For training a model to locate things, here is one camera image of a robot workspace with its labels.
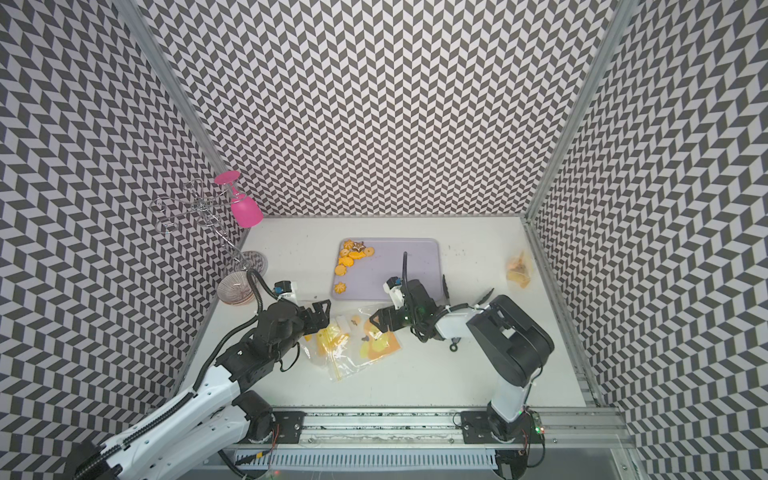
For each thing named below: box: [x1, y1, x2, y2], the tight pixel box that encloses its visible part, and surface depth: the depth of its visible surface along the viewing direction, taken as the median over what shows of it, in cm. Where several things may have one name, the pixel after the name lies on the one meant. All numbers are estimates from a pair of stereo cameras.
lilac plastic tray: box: [332, 238, 443, 300], surface depth 107 cm
